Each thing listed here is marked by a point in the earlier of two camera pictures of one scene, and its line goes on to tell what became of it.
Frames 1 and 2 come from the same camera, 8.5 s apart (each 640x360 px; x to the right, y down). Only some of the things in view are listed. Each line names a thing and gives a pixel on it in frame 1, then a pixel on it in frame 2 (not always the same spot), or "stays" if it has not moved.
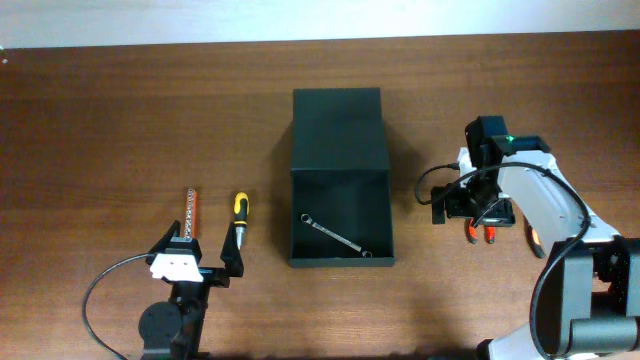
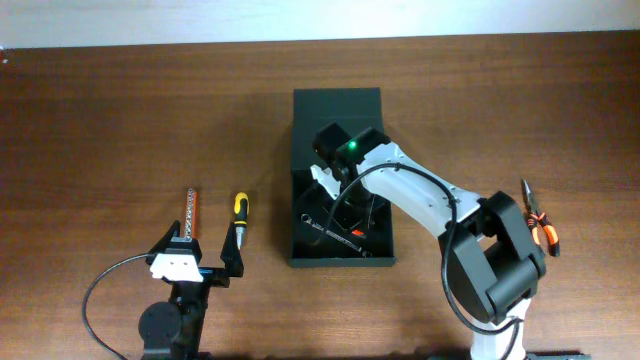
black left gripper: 220,275 stays
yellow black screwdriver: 241,216 stays
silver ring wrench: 309,220 stays
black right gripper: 498,214 to 344,221
